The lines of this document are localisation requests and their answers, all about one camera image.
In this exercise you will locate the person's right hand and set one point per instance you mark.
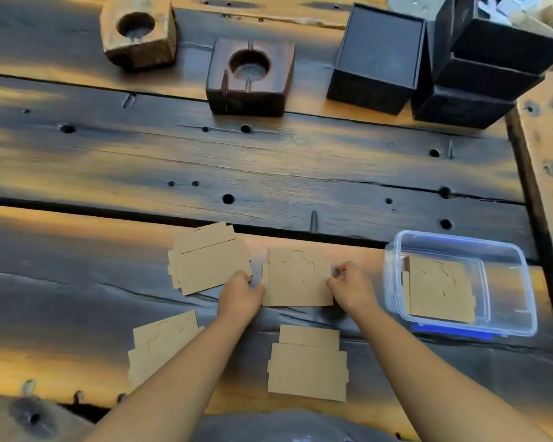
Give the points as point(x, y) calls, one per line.
point(355, 292)

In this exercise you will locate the person's left hand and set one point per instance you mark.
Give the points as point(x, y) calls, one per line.
point(239, 299)

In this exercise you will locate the person's left thumb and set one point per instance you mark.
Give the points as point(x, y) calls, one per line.
point(258, 291)

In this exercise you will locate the person's right thumb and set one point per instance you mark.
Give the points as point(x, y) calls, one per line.
point(334, 283)

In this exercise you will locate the brown cardboard cutout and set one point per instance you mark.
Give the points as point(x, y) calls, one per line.
point(295, 280)
point(306, 372)
point(202, 237)
point(166, 329)
point(207, 269)
point(309, 336)
point(438, 294)
point(152, 361)

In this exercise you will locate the person's right forearm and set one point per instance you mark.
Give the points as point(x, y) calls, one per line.
point(424, 377)

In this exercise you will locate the person's left forearm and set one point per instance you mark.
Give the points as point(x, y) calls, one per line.
point(184, 377)

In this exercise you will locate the blue container lid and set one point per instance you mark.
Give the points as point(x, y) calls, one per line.
point(461, 332)

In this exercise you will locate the person's grey clothing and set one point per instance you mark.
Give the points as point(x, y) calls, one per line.
point(290, 428)

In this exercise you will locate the clear plastic container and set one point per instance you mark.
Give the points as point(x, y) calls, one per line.
point(507, 289)

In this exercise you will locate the dark wooden block with hole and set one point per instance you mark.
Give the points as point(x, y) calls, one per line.
point(239, 94)

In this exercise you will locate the black cardboard box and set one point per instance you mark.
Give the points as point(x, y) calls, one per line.
point(461, 110)
point(511, 48)
point(484, 80)

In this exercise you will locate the black square box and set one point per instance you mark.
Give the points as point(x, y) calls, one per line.
point(378, 45)

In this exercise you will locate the light wooden block with hole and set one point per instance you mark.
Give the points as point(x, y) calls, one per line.
point(120, 45)

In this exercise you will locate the pale wooden pieces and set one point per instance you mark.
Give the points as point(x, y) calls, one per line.
point(530, 13)

